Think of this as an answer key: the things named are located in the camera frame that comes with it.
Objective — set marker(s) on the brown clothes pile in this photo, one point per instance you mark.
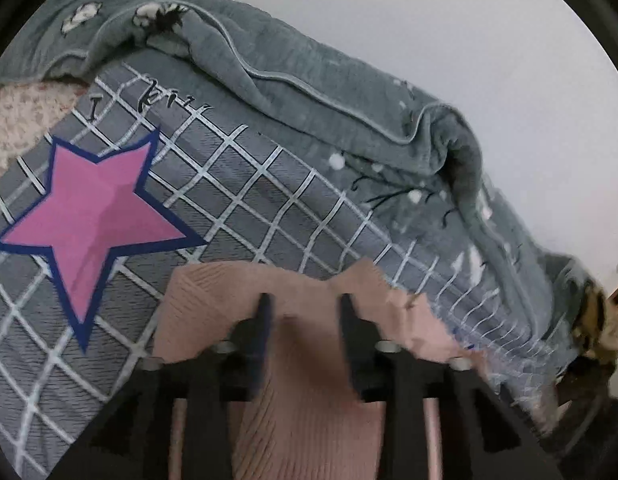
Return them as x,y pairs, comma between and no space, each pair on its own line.
601,330

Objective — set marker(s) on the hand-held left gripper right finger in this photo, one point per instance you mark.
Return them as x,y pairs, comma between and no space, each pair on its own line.
350,325

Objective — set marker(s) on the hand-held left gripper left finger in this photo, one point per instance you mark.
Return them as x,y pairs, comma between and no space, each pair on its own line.
264,325

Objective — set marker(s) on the grey-green flower quilt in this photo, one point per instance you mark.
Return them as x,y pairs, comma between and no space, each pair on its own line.
299,75

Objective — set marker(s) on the grey checked star blanket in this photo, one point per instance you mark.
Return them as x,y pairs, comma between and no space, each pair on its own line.
229,195

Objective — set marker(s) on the floral bed sheet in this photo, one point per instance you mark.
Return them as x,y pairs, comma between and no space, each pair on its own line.
24,115

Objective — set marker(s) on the dark wooden chair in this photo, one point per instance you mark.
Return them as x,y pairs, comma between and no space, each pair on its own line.
584,400

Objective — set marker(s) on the pink knitted sweater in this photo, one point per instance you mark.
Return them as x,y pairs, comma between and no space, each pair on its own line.
309,410

